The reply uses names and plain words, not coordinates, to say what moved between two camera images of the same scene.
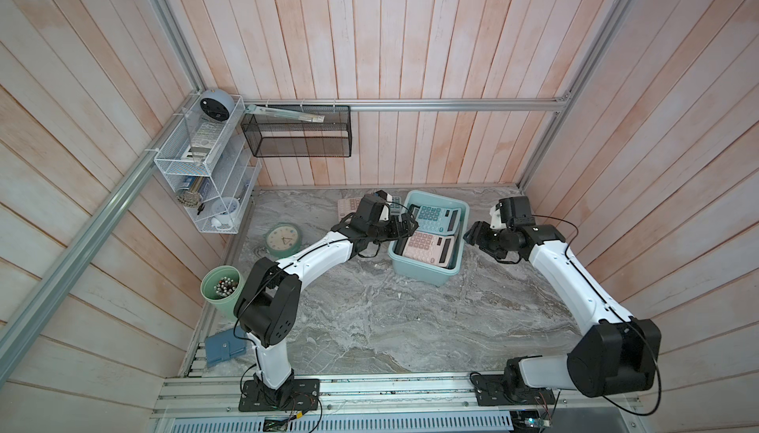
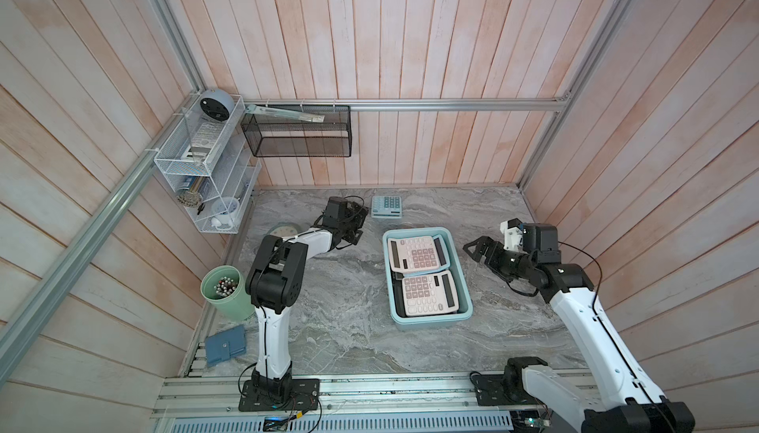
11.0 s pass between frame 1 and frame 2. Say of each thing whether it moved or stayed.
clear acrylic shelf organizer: stayed
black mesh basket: stayed
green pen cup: stayed
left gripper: moved
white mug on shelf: stayed
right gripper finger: moved
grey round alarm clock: stayed
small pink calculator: moved
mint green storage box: moved
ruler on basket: stayed
